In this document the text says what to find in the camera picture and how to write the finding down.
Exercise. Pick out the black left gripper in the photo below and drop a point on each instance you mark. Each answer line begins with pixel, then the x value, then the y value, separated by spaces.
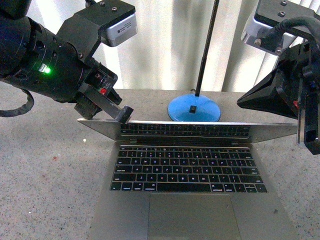
pixel 97 94

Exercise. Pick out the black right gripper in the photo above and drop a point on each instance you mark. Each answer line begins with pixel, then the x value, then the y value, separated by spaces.
pixel 292 90

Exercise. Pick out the silver laptop black keyboard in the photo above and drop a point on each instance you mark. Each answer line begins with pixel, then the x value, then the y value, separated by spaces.
pixel 188 181

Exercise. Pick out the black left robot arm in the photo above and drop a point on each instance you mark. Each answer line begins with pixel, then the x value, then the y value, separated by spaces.
pixel 61 65

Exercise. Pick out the blue gooseneck desk lamp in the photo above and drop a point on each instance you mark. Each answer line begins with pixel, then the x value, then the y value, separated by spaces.
pixel 194 107

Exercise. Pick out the white pleated curtain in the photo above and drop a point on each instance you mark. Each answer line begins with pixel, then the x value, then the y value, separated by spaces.
pixel 166 52

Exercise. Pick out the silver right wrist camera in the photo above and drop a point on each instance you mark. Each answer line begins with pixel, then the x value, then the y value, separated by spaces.
pixel 265 16

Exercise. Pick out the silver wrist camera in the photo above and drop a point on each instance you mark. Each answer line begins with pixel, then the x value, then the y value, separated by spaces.
pixel 265 16
pixel 122 22

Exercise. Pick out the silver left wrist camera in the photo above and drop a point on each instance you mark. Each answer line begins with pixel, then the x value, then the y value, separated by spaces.
pixel 122 22

